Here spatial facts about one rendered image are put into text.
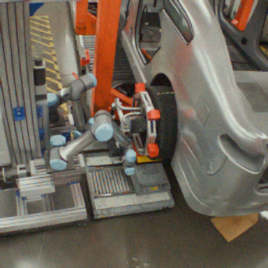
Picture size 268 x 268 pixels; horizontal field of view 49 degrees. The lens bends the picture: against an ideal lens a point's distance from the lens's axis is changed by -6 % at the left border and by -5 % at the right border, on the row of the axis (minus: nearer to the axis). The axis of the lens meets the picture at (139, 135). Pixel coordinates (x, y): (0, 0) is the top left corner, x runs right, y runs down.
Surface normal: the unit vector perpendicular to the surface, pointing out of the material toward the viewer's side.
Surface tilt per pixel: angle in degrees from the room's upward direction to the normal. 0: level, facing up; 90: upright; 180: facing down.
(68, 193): 0
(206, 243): 0
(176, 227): 0
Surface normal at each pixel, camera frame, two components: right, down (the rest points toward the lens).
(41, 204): 0.15, -0.71
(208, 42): -0.42, -0.40
